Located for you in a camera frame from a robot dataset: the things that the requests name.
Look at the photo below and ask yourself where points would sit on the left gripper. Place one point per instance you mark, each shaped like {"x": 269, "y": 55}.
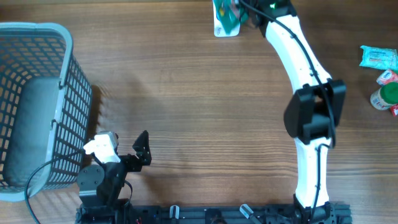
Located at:
{"x": 143, "y": 152}

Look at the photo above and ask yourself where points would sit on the green 3M gloves packet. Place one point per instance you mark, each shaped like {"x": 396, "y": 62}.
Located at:
{"x": 239, "y": 11}

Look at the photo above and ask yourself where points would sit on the green lid jar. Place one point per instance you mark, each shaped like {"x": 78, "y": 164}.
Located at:
{"x": 385, "y": 97}

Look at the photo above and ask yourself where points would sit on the red stick sachet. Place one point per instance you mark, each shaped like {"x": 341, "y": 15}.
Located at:
{"x": 394, "y": 110}

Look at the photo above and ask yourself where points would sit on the red white small packet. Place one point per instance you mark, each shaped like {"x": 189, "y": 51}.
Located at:
{"x": 388, "y": 76}

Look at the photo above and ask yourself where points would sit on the teal snack packet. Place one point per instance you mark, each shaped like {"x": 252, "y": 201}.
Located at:
{"x": 379, "y": 58}

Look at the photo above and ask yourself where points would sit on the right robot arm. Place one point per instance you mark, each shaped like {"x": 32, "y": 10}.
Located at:
{"x": 314, "y": 111}

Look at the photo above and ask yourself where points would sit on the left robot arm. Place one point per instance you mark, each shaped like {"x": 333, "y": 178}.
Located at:
{"x": 101, "y": 183}

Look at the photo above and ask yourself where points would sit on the white barcode scanner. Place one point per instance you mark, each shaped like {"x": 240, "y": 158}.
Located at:
{"x": 226, "y": 24}

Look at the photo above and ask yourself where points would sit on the grey plastic mesh basket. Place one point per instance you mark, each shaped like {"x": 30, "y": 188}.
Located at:
{"x": 45, "y": 107}

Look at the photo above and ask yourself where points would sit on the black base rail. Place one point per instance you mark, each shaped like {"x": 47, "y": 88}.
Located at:
{"x": 279, "y": 213}

